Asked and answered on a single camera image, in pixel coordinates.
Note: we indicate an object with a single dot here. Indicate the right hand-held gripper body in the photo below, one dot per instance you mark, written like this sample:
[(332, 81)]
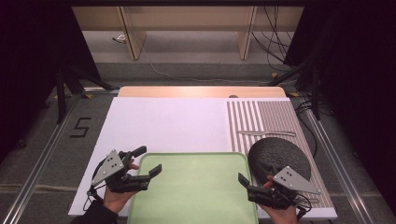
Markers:
[(292, 180)]

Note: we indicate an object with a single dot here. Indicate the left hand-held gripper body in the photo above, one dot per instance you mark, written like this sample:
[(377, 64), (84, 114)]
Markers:
[(110, 168)]

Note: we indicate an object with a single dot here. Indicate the black textured plate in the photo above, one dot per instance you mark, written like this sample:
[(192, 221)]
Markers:
[(280, 152)]

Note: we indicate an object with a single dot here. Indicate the silver table knife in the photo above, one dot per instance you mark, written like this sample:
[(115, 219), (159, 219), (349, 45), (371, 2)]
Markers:
[(264, 133)]

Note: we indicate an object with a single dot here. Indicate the green plastic tray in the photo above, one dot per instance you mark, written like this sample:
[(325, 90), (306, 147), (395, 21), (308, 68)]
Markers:
[(193, 186)]

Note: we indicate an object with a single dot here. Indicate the person's left hand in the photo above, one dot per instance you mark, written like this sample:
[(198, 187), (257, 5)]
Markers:
[(116, 200)]

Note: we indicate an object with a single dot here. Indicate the person's right hand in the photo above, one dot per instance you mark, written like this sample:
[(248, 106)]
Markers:
[(283, 216)]

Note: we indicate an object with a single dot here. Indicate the white board sheet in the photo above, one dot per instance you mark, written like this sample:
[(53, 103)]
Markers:
[(162, 124)]

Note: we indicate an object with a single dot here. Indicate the striped beige placemat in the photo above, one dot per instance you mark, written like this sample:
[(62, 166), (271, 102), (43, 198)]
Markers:
[(274, 115)]

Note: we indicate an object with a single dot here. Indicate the yellow tape piece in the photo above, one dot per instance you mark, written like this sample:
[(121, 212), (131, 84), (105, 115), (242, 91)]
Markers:
[(274, 75), (88, 95), (293, 94)]

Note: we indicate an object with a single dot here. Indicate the black metal stand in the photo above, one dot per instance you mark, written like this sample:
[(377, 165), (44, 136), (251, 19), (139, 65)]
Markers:
[(61, 96), (316, 93)]

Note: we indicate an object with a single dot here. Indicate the white plug adapter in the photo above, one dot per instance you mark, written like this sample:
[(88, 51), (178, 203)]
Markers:
[(120, 38)]

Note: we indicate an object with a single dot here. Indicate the beige wooden desk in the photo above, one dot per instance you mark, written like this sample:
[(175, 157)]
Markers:
[(186, 18)]

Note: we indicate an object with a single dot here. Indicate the black curtain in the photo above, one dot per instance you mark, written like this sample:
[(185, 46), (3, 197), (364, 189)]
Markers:
[(358, 46), (28, 46)]

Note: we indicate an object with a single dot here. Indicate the short aluminium floor rail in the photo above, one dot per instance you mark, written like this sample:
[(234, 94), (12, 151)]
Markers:
[(99, 90)]

